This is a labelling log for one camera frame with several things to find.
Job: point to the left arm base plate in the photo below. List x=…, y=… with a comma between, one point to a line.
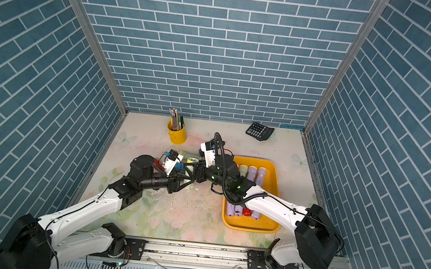
x=132, y=249

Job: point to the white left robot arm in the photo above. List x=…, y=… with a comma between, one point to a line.
x=47, y=241

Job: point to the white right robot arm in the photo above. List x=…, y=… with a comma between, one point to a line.
x=317, y=240

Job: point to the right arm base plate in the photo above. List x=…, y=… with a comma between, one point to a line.
x=259, y=259

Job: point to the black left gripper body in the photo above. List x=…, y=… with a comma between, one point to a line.
x=157, y=181

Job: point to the yellow plastic storage tray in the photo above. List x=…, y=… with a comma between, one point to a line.
x=246, y=223

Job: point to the red flashlight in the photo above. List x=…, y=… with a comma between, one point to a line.
x=247, y=212
x=158, y=166

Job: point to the black desk calculator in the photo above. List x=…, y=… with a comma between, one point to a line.
x=259, y=132

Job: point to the green flashlight horizontal top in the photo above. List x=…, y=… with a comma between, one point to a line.
x=185, y=155

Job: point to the green flashlight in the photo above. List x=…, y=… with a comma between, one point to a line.
x=243, y=170

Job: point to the blue flashlight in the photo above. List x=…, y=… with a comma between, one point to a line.
x=179, y=167

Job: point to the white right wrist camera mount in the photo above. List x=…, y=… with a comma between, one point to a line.
x=208, y=151

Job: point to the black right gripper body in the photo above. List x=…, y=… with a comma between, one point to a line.
x=212, y=175

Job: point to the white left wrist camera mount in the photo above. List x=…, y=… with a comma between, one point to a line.
x=171, y=159

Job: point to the purple flashlight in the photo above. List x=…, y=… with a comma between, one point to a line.
x=230, y=209
x=260, y=177
x=256, y=215
x=238, y=210
x=252, y=173

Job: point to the yellow pen holder cup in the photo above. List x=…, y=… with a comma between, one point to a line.
x=177, y=137

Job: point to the pens in cup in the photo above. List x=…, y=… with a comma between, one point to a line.
x=177, y=122

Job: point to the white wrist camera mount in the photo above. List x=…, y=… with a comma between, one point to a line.
x=171, y=159
x=208, y=151

